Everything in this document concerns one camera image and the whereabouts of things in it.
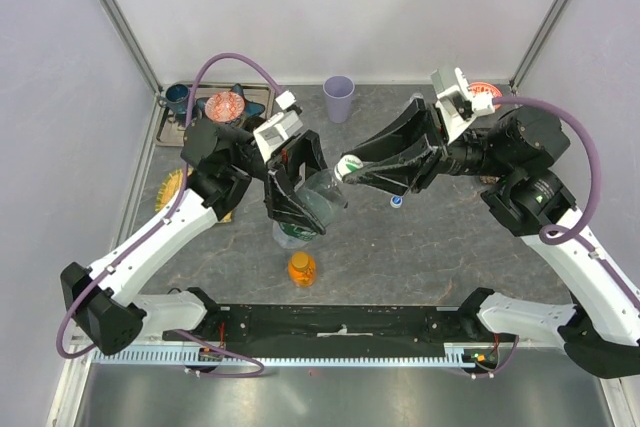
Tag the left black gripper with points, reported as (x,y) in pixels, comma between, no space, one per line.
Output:
(287,162)

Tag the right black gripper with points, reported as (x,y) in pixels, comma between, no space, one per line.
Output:
(413,173)

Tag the green label water bottle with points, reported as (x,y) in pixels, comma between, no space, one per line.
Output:
(322,194)

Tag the blue white bottle cap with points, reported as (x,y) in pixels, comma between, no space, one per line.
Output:
(396,202)

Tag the white green bottle cap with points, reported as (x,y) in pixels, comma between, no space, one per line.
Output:
(347,164)

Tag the clear plastic bottle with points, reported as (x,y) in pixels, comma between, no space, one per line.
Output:
(417,96)

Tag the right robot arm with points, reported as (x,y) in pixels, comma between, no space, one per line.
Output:
(599,328)

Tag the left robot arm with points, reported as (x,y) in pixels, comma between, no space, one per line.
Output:
(105,298)

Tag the orange juice bottle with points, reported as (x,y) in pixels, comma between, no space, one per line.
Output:
(302,269)

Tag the blue star-shaped dish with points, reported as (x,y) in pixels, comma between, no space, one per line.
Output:
(252,109)

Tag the purple plastic cup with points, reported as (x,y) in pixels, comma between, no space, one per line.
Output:
(338,94)

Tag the red patterned bowl right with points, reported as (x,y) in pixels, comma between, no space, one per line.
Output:
(478,88)

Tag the red patterned bowl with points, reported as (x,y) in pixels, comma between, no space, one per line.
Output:
(478,88)
(224,107)

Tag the red patterned bowl left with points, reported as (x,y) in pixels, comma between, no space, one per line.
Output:
(224,107)

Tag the yellow bamboo mat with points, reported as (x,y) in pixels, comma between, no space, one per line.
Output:
(169,188)

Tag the metal tray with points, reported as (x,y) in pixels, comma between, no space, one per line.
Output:
(169,130)

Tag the dark blue mug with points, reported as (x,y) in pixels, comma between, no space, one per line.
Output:
(176,100)

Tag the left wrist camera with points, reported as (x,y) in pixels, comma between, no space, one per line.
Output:
(280,127)

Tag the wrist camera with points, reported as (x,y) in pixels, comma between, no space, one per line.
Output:
(458,106)
(280,127)

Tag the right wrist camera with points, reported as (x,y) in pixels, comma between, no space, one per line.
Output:
(458,106)

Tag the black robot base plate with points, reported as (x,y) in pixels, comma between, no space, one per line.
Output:
(341,331)

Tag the slotted cable duct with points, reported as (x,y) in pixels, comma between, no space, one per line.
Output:
(193,356)

